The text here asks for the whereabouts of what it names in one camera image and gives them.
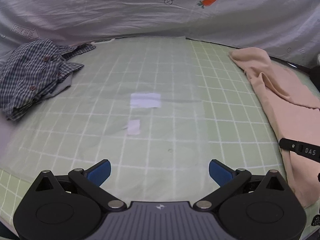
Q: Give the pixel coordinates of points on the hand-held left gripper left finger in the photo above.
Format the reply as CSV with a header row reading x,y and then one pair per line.
x,y
98,172

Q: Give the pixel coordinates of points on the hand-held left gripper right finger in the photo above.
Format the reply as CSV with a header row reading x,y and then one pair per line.
x,y
221,172

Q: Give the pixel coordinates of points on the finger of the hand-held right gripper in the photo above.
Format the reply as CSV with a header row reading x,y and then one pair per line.
x,y
287,144

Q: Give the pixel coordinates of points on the beige long-sleeve shirt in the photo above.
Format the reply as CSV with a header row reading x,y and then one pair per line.
x,y
282,100

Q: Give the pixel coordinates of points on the green checked bedsheet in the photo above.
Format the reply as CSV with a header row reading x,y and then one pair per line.
x,y
237,130

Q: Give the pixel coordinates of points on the small white tape patch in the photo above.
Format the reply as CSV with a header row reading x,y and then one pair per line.
x,y
134,127

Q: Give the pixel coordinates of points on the large white tape patch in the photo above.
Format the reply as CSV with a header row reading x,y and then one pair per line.
x,y
145,100

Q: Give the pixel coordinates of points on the translucent plastic sheet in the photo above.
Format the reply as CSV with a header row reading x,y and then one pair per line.
x,y
100,80

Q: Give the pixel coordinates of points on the grey garment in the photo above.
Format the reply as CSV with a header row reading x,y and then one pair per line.
x,y
62,85

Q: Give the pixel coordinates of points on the blue plaid shirt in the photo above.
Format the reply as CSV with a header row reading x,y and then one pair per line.
x,y
30,72

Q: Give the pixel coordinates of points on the grey printed sheet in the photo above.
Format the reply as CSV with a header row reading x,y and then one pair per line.
x,y
150,12

